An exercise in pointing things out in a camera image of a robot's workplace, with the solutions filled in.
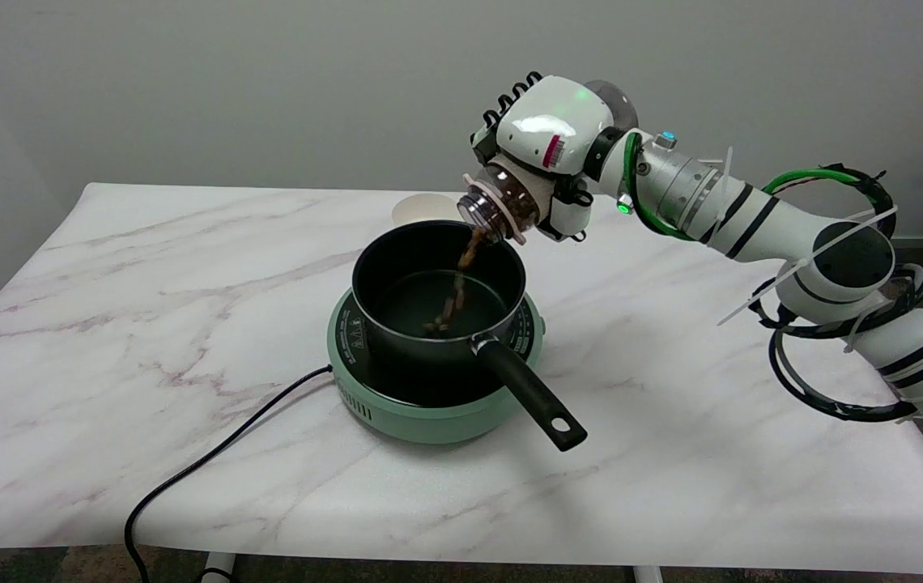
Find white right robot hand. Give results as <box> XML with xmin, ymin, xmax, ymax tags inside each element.
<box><xmin>470</xmin><ymin>70</ymin><xmax>618</xmax><ymax>244</ymax></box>

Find clear jar of brown beans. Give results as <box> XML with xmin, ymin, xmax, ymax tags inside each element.
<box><xmin>422</xmin><ymin>174</ymin><xmax>539</xmax><ymax>338</ymax></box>

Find black soup pot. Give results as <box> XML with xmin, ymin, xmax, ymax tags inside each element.
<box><xmin>351</xmin><ymin>220</ymin><xmax>589</xmax><ymax>453</ymax></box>

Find beige round lid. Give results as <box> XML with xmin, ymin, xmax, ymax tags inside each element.
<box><xmin>392</xmin><ymin>194</ymin><xmax>467</xmax><ymax>228</ymax></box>

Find long white zip tie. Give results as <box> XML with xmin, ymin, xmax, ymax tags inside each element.
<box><xmin>716</xmin><ymin>206</ymin><xmax>900</xmax><ymax>327</ymax></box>

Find green induction cooker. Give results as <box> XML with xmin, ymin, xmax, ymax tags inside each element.
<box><xmin>327</xmin><ymin>287</ymin><xmax>546</xmax><ymax>445</ymax></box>

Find green robot cable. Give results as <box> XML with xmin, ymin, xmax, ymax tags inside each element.
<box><xmin>622</xmin><ymin>133</ymin><xmax>875</xmax><ymax>243</ymax></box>

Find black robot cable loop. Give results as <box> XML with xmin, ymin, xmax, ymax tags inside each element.
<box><xmin>755</xmin><ymin>164</ymin><xmax>923</xmax><ymax>423</ymax></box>

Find black power cable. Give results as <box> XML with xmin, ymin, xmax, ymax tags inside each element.
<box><xmin>123</xmin><ymin>364</ymin><xmax>335</xmax><ymax>583</ymax></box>

